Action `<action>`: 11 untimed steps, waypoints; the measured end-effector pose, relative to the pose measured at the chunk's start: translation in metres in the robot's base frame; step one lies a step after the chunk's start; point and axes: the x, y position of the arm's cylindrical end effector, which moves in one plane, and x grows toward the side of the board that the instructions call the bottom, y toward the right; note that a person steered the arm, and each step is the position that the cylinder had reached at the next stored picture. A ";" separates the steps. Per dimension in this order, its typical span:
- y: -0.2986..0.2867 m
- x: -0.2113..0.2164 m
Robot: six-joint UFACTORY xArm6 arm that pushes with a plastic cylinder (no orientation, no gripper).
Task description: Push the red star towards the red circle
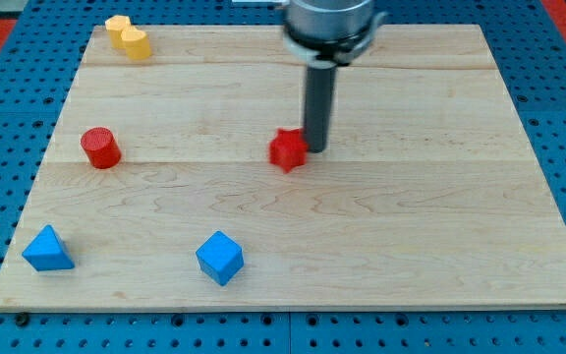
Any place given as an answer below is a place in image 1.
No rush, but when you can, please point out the red star block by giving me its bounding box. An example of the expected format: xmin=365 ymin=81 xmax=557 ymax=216
xmin=268 ymin=128 xmax=308 ymax=173

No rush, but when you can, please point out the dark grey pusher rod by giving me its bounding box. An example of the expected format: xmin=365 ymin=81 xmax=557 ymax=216
xmin=303 ymin=67 xmax=337 ymax=153

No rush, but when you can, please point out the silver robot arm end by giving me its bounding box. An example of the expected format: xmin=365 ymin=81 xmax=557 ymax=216
xmin=283 ymin=0 xmax=387 ymax=70

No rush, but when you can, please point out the blue cube block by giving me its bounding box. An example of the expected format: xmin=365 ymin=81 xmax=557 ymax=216
xmin=196 ymin=231 xmax=244 ymax=286

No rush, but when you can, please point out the wooden board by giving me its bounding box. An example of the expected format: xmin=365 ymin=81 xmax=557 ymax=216
xmin=0 ymin=25 xmax=566 ymax=313

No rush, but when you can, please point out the red cylinder block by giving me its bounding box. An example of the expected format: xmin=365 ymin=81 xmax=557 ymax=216
xmin=81 ymin=127 xmax=122 ymax=169

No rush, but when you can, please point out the yellow heart block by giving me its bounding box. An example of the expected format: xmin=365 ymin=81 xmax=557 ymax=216
xmin=104 ymin=15 xmax=152 ymax=60

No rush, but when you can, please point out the blue triangle block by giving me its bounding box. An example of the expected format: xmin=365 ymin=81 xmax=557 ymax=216
xmin=22 ymin=224 xmax=75 ymax=271

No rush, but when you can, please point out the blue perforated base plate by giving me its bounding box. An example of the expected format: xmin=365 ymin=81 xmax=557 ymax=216
xmin=0 ymin=0 xmax=566 ymax=353

